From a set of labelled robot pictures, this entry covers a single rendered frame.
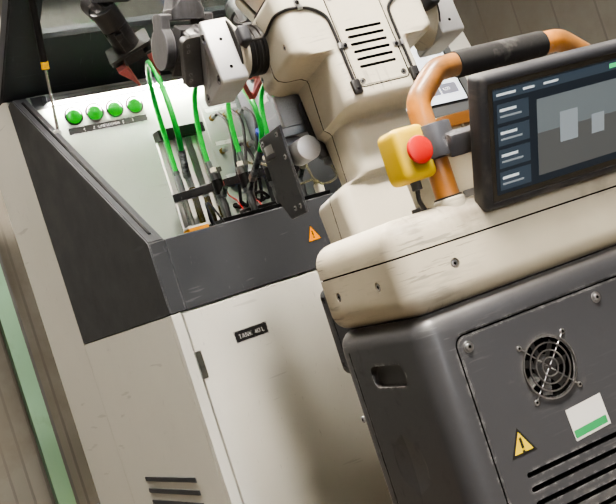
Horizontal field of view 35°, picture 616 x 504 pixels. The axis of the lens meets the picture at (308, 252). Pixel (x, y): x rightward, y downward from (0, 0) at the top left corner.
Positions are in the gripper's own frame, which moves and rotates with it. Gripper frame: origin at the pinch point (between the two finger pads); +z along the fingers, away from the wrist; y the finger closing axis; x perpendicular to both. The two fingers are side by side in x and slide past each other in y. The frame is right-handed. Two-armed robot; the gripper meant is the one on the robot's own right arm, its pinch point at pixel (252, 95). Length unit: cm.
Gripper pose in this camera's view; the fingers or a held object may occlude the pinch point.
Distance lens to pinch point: 225.6
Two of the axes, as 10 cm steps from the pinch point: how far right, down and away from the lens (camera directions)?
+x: -9.1, 2.8, -2.9
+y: -4.0, -6.0, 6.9
